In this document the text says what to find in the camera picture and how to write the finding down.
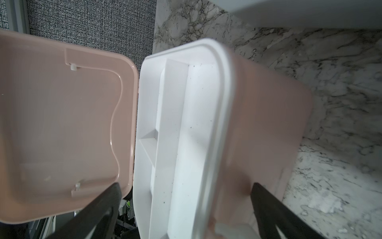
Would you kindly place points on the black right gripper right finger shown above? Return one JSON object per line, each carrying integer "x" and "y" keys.
{"x": 273, "y": 216}

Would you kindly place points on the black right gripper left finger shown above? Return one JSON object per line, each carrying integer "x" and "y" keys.
{"x": 97, "y": 220}

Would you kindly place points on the pink white medicine box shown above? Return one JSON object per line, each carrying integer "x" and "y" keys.
{"x": 187, "y": 135}

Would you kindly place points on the blue orange medicine box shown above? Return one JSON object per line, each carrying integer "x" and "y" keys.
{"x": 342, "y": 14}

